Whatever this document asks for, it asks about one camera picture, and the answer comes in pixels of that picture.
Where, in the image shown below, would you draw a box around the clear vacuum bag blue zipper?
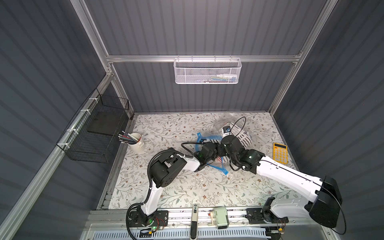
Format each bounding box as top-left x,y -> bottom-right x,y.
194,117 -> 266,174

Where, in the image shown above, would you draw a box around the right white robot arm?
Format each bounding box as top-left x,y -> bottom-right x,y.
219,135 -> 346,230

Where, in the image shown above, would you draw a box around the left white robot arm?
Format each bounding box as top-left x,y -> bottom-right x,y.
126,142 -> 226,226

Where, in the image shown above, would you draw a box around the yellow calculator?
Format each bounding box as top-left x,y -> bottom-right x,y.
273,143 -> 289,165

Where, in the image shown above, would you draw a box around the white mug pen holder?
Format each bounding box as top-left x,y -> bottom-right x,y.
129,133 -> 146,154

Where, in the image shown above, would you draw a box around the markers in white basket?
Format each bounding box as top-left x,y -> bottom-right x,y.
197,74 -> 239,84

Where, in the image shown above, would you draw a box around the pale green box device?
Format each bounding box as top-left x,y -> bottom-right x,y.
210,206 -> 230,230

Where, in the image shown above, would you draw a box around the black white handheld tool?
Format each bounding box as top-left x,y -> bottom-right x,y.
190,204 -> 199,240

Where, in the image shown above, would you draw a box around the pens in mug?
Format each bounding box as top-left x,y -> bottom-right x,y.
118,131 -> 139,145

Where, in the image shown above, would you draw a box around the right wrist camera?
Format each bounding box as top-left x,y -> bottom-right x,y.
221,126 -> 232,138

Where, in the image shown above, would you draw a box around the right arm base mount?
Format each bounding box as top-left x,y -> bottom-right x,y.
245,208 -> 289,225

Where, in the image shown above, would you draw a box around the white wire mesh basket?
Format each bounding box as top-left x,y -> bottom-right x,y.
173,57 -> 242,85

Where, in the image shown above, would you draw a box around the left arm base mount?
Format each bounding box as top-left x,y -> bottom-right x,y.
126,210 -> 169,228

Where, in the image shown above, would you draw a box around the black wire mesh basket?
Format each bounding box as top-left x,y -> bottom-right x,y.
57,92 -> 130,164

